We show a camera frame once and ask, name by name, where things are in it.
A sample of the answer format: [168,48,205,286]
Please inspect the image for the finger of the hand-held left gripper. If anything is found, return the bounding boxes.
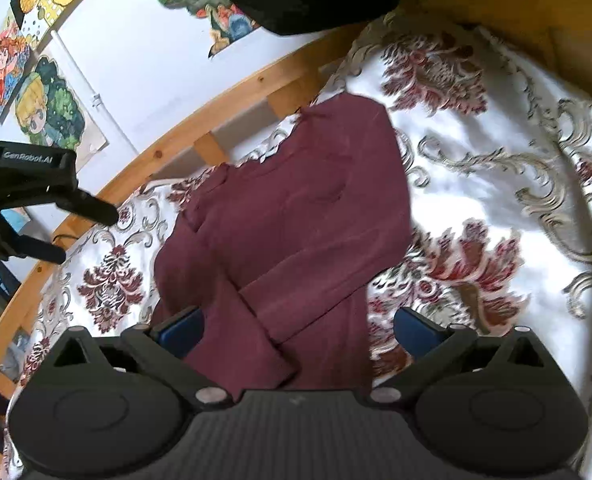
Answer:
[50,187,120,227]
[0,219,68,265]

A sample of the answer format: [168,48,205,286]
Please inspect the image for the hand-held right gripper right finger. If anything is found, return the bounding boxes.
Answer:
[369,307,553,405]

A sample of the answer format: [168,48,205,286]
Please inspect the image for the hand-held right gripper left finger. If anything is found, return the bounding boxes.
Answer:
[50,306,229,406]

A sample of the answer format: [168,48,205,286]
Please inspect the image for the maroon knit garment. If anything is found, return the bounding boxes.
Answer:
[151,92,417,403]

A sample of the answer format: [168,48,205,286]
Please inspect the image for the white floral bedspread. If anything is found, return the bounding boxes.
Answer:
[6,10,592,480]

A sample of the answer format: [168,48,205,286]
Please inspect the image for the yellow blanket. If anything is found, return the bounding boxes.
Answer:
[401,0,592,126]

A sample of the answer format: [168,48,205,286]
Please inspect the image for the blue wall poster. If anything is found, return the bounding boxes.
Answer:
[0,207,32,241]

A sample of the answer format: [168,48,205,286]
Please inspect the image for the blond figure wall poster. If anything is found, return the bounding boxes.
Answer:
[14,54,110,157]

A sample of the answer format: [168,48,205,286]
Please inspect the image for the white wall cable conduit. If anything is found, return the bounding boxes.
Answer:
[50,29,144,157]

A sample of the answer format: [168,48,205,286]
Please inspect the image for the red-haired figure wall poster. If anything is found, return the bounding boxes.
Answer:
[0,24,32,123]

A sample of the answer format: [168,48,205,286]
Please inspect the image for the wooden bed frame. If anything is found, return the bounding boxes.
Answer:
[0,22,371,471]

